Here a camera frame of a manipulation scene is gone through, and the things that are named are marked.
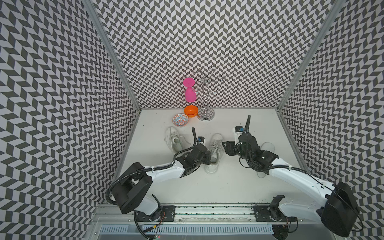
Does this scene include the white sneaker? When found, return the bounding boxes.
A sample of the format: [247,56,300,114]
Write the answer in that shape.
[165,127,192,154]
[205,134,225,174]

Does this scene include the white shoe insole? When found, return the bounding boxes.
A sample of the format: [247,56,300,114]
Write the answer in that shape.
[257,142,275,179]

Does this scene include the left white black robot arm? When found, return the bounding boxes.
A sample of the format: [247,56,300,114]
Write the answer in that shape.
[105,144,211,221]

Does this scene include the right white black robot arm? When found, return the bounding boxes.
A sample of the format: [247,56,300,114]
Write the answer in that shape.
[222,133,360,238]

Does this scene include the patterned small bowl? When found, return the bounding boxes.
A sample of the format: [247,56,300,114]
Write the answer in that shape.
[172,114,189,128]

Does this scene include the orange plastic bowl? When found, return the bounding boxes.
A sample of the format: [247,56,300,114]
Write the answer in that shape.
[184,105,199,118]

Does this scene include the pink plastic wine glass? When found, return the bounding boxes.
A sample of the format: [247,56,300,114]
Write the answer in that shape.
[183,78,197,103]

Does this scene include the chrome glass holder stand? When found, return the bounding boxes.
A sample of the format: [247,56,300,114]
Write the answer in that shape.
[196,66,225,122]

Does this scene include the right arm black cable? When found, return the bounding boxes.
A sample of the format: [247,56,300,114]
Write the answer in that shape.
[238,114,364,232]

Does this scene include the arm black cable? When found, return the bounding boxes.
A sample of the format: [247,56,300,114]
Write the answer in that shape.
[238,114,364,232]
[104,126,200,206]

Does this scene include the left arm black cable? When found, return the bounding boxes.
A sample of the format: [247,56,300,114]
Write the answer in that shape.
[104,126,200,206]

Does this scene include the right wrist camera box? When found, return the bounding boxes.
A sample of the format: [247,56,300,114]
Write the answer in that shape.
[234,126,244,144]

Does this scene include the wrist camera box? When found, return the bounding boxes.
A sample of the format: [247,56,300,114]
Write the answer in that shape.
[234,126,244,144]
[197,137,205,145]

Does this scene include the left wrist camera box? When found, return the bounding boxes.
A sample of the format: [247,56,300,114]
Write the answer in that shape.
[197,137,205,145]

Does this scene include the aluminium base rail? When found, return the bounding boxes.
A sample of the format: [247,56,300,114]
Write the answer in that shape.
[90,201,321,225]

